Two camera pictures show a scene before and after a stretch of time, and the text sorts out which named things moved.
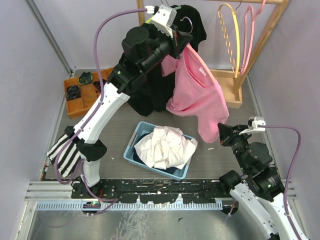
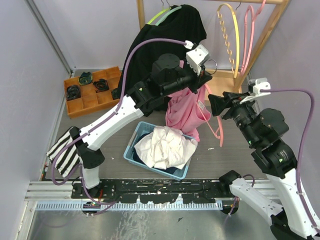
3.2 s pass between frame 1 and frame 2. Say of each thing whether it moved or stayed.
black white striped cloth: stayed
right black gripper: moved
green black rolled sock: stayed
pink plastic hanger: stayed
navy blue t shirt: stayed
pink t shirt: moved
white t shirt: stayed
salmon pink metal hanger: moved
